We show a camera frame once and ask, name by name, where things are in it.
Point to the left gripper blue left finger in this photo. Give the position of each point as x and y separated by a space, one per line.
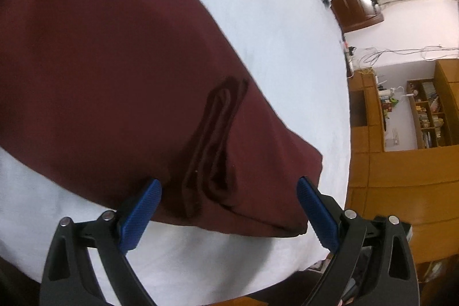
69 277

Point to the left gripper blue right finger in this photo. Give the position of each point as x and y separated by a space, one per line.
342 233

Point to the maroon pants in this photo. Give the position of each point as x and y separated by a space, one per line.
101 96

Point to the wooden desk cabinet unit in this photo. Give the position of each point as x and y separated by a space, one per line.
420 186

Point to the white bed sheet mattress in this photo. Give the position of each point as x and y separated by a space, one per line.
293 50

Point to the wooden wall shelf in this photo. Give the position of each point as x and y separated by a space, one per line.
430 119

